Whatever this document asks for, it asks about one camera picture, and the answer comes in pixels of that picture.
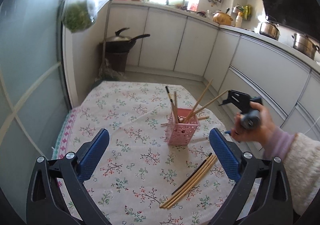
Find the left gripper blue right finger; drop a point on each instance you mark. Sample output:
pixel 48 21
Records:
pixel 228 154

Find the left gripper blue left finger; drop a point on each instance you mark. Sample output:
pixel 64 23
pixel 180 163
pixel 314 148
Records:
pixel 90 154

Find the wooden chopstick poking through basket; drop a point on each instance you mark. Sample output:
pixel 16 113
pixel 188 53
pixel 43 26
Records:
pixel 209 103

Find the wooden chopstick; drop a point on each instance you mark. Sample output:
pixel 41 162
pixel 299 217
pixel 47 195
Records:
pixel 195 186
pixel 191 113
pixel 188 183
pixel 192 184

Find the black chopstick with gold band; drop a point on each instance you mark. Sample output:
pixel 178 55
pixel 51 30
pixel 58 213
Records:
pixel 172 104

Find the white fluffy sleeve forearm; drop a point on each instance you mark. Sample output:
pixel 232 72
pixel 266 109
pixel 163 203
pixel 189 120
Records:
pixel 300 157

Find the white kitchen cabinets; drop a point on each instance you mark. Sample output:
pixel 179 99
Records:
pixel 190 47

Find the person right hand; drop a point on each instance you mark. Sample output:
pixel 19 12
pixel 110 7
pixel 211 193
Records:
pixel 261 134

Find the pink plastic utensil basket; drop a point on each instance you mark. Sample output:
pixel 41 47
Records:
pixel 179 133

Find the floral tablecloth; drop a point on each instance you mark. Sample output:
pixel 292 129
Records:
pixel 139 170

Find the dark brown stool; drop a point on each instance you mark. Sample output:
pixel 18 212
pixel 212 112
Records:
pixel 117 57

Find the steel pot near hood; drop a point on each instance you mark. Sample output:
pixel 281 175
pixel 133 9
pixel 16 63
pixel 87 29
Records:
pixel 269 28

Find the steel pot far right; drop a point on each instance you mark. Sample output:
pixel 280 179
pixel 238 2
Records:
pixel 303 44

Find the black wok with lid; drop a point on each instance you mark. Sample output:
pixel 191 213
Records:
pixel 120 44

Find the yellow kettle pot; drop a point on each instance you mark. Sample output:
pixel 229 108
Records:
pixel 222 18

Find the black range hood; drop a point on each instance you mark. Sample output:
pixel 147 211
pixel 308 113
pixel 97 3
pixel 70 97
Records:
pixel 302 15

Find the hanging green vegetable bag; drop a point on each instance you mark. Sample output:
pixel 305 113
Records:
pixel 79 16

